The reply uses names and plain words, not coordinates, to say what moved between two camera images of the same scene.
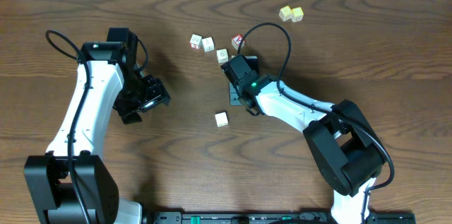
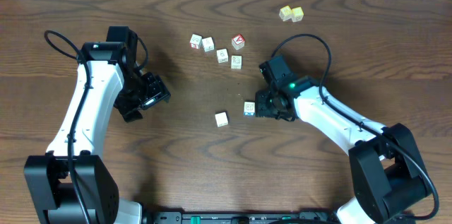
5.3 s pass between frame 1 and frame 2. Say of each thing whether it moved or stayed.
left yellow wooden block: stayed
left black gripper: stayed
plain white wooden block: stayed
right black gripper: moved
